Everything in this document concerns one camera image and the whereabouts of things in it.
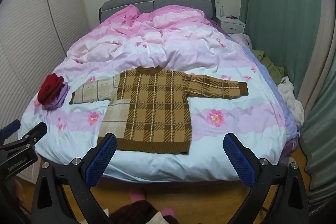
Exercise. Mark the purple folded garment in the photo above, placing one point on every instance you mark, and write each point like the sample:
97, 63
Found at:
61, 98

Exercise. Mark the white nightstand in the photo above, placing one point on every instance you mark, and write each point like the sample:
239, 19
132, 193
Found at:
232, 25

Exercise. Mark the clear plastic bottle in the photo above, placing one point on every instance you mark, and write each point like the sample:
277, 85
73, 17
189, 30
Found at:
222, 11

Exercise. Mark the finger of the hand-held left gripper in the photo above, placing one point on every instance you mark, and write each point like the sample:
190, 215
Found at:
35, 133
11, 127

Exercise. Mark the white bag with dark stars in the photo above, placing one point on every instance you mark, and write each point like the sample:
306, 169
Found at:
244, 41

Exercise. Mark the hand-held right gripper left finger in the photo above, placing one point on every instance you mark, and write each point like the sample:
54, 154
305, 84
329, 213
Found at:
102, 158

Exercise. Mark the person's dark maroon clothing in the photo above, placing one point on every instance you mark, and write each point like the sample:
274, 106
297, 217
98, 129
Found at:
131, 213

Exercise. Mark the white crumpled garment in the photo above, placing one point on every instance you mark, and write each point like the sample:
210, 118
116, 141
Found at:
291, 98

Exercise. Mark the brown plaid knit sweater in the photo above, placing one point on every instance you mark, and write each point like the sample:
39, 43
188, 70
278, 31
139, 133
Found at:
157, 108

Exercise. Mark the pink floral duvet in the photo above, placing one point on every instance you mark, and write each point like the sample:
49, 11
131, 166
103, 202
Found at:
210, 56

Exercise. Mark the green curtain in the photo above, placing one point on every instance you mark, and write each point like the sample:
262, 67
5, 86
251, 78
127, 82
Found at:
275, 3
323, 140

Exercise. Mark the pink slipper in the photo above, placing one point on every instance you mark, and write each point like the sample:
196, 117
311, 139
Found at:
137, 196
168, 211

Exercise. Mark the beige curtain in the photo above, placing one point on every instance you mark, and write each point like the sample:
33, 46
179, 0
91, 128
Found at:
317, 61

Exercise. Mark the white louvered wardrobe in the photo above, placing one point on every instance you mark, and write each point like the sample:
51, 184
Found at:
26, 29

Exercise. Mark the lavender bed sheet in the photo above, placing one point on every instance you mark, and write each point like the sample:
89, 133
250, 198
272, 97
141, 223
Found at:
275, 108

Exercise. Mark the olive green garment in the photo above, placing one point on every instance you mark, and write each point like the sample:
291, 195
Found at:
270, 65

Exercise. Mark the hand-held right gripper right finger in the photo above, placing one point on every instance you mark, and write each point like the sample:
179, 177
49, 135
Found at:
239, 161

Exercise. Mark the red folded garment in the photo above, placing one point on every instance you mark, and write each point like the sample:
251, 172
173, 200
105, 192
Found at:
50, 87

